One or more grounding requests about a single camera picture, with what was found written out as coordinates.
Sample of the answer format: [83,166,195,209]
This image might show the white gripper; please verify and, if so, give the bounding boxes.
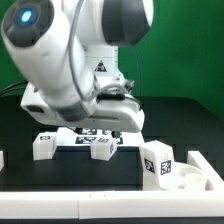
[21,83,145,133]

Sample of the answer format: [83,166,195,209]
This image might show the white round stool seat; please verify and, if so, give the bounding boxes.
[143,161,208,192]

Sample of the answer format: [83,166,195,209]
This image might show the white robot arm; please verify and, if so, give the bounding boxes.
[1,0,154,133]

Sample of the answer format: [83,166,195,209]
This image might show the white marker sheet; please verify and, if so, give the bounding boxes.
[56,127,144,147]

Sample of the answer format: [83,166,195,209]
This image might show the black cables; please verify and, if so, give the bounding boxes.
[0,79,29,98]

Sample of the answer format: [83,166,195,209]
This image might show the white workspace border frame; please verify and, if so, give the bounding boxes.
[0,151,224,219]

